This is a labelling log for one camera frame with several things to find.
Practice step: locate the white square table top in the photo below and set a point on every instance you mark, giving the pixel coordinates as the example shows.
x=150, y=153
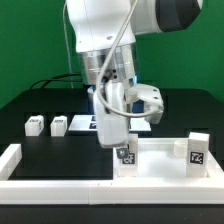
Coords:
x=164, y=158

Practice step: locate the white marker base plate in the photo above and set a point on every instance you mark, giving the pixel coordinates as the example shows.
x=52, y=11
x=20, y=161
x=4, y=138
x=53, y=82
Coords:
x=89, y=123

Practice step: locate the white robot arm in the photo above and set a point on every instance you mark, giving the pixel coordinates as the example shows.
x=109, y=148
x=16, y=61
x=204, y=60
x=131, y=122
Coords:
x=106, y=32

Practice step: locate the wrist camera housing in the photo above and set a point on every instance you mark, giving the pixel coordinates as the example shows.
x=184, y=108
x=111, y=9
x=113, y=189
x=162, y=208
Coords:
x=151, y=98

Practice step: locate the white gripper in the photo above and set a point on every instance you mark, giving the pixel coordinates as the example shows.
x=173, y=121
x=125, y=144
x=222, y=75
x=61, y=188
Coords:
x=114, y=138

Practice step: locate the white U-shaped fence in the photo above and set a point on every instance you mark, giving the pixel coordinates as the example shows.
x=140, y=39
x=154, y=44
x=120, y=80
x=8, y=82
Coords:
x=124, y=190

